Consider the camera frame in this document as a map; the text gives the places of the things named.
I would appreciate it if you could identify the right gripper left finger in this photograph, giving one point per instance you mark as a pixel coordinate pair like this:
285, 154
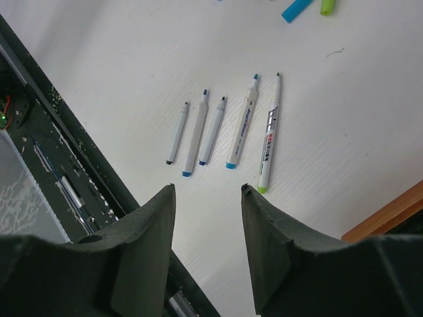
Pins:
120, 270

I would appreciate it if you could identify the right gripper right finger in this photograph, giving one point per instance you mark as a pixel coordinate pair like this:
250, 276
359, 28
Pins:
298, 271

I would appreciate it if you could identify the light blue cap pen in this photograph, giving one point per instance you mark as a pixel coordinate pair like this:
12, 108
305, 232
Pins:
196, 135

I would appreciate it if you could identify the blue eraser cap marker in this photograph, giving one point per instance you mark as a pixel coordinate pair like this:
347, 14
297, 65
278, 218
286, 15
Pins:
212, 134

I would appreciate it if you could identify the orange compartment tray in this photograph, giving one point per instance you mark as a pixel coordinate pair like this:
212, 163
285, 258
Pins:
388, 217

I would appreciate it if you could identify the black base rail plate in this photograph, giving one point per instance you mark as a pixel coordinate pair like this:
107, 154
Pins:
83, 190

